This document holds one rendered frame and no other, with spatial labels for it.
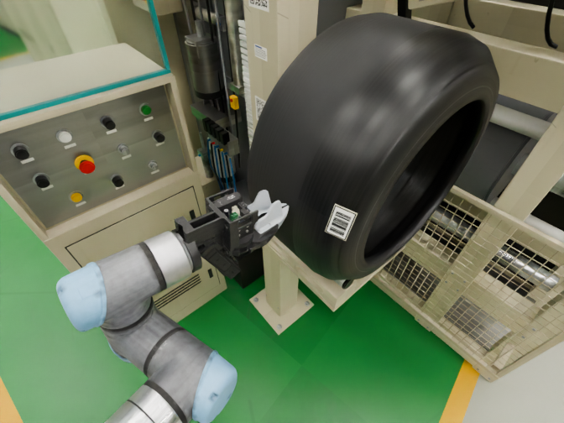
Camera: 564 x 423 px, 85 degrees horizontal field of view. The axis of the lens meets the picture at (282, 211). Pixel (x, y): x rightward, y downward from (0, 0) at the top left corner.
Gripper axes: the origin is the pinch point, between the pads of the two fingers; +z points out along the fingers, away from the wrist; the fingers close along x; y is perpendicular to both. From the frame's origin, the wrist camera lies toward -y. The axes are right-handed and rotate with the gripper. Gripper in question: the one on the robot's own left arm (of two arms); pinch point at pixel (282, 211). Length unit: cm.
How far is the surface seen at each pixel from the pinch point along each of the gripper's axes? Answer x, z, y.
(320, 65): 7.6, 12.6, 22.5
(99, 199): 68, -21, -34
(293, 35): 28.2, 25.0, 21.9
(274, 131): 8.6, 4.2, 11.6
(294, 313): 25, 45, -118
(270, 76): 31.0, 21.4, 12.2
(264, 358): 17, 18, -122
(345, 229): -11.8, 3.8, 2.6
